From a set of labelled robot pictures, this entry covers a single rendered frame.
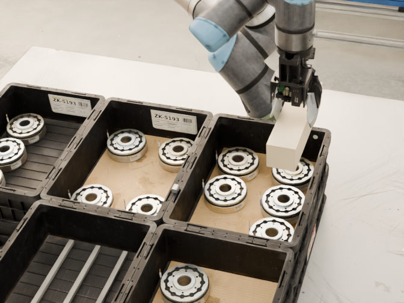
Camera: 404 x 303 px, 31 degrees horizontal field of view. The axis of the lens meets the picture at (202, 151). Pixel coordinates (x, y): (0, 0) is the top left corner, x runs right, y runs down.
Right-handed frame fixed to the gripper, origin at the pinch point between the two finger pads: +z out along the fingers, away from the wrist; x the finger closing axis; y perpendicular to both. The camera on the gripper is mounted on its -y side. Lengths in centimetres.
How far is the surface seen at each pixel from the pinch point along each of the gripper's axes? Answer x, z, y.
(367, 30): -15, 109, -216
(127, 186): -40.8, 25.9, 5.6
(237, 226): -10.6, 25.8, 10.9
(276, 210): -2.4, 23.0, 6.1
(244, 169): -13.5, 22.7, -4.9
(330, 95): -4, 39, -62
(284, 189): -2.7, 22.9, -1.1
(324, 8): -32, 81, -184
